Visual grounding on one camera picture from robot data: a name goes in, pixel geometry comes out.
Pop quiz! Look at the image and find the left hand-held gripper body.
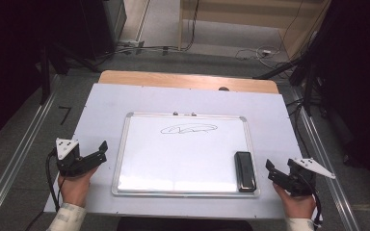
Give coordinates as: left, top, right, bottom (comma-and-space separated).
55, 138, 86, 178

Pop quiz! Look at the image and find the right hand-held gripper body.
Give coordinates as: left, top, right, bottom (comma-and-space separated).
286, 157, 337, 197

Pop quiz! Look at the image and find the black whiteboard eraser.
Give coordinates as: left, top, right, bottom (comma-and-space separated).
233, 150, 257, 193

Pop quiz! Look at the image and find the white whiteboard with metal frame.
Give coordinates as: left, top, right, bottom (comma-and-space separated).
111, 112, 261, 197

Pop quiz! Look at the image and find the person's right hand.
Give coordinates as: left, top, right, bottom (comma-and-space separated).
272, 183, 318, 220

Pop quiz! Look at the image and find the person's left hand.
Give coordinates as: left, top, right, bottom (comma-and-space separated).
58, 166, 99, 209

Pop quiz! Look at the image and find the white table cover sheet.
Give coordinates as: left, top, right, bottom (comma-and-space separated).
43, 83, 324, 222

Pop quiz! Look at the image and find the black metal stand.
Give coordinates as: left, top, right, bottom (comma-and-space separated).
40, 43, 52, 106
303, 63, 316, 117

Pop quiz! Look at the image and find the person's dark clothing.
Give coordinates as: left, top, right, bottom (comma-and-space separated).
116, 217, 254, 231

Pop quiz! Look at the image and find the grey power strip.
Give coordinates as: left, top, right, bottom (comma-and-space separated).
118, 39, 145, 55

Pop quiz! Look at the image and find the dark curtain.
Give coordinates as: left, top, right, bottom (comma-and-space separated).
314, 0, 370, 200

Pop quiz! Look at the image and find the black cabinet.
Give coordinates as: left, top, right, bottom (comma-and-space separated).
79, 0, 128, 62

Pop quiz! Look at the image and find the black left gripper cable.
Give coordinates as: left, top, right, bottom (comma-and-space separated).
45, 151, 63, 214

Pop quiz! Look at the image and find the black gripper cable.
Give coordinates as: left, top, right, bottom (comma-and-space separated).
301, 174, 324, 229
45, 151, 63, 214

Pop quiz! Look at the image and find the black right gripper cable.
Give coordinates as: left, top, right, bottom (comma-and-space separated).
301, 174, 324, 229

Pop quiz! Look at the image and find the aluminium floor rail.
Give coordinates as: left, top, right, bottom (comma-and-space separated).
292, 89, 361, 231
0, 74, 61, 231

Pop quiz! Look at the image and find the black cable beside rail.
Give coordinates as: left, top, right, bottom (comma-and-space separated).
285, 98, 318, 193

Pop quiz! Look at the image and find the black floor cable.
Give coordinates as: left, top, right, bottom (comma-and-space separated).
94, 0, 201, 62

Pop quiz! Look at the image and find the white floor cable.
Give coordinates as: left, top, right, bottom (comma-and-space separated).
235, 45, 281, 69

